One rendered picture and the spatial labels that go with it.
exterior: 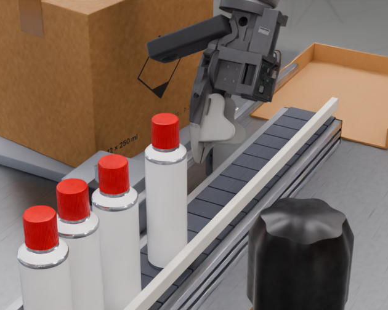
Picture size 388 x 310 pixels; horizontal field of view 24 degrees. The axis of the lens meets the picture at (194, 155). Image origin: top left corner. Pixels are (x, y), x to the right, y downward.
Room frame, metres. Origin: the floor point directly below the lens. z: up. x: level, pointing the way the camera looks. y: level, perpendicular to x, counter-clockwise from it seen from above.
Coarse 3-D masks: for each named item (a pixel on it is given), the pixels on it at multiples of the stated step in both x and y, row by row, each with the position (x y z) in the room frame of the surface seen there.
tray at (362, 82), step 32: (288, 64) 1.61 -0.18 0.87; (320, 64) 1.69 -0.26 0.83; (352, 64) 1.68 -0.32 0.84; (384, 64) 1.65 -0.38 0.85; (288, 96) 1.54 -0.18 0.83; (320, 96) 1.54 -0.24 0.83; (352, 96) 1.54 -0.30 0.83; (384, 96) 1.54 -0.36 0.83; (352, 128) 1.41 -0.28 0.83; (384, 128) 1.41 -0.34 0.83
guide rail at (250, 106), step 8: (296, 64) 1.40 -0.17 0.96; (288, 72) 1.36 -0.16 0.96; (296, 72) 1.39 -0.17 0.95; (280, 80) 1.33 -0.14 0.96; (248, 104) 1.24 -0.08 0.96; (256, 104) 1.25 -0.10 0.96; (240, 112) 1.21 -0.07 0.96; (248, 112) 1.23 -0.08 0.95; (240, 120) 1.20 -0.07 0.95; (192, 160) 1.07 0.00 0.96; (144, 192) 0.98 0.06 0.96; (144, 200) 0.97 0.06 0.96; (16, 304) 0.75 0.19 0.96
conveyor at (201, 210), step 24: (288, 120) 1.35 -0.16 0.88; (264, 144) 1.26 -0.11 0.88; (240, 168) 1.19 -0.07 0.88; (288, 168) 1.19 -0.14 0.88; (216, 192) 1.12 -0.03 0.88; (264, 192) 1.12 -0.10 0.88; (192, 216) 1.05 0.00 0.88; (240, 216) 1.05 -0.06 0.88; (216, 240) 0.99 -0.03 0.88; (144, 264) 0.94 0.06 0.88; (192, 264) 0.94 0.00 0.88; (168, 288) 0.89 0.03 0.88
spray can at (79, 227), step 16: (64, 192) 0.78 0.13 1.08; (80, 192) 0.78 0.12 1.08; (64, 208) 0.78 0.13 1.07; (80, 208) 0.78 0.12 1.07; (64, 224) 0.78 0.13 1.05; (80, 224) 0.78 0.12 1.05; (96, 224) 0.79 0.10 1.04; (64, 240) 0.77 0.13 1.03; (80, 240) 0.77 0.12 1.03; (96, 240) 0.78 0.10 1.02; (80, 256) 0.77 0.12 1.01; (96, 256) 0.78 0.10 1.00; (80, 272) 0.77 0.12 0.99; (96, 272) 0.78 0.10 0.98; (80, 288) 0.77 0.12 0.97; (96, 288) 0.78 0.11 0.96; (80, 304) 0.77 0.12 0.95; (96, 304) 0.78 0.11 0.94
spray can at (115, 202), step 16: (112, 160) 0.85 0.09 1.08; (112, 176) 0.83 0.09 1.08; (128, 176) 0.84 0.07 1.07; (96, 192) 0.84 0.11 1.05; (112, 192) 0.83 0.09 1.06; (128, 192) 0.84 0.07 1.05; (96, 208) 0.83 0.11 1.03; (112, 208) 0.82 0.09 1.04; (128, 208) 0.82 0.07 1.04; (112, 224) 0.82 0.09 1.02; (128, 224) 0.82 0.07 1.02; (112, 240) 0.82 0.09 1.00; (128, 240) 0.82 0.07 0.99; (112, 256) 0.82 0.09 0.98; (128, 256) 0.82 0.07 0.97; (112, 272) 0.82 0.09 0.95; (128, 272) 0.82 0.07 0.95; (112, 288) 0.82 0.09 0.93; (128, 288) 0.82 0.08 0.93; (112, 304) 0.82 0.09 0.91
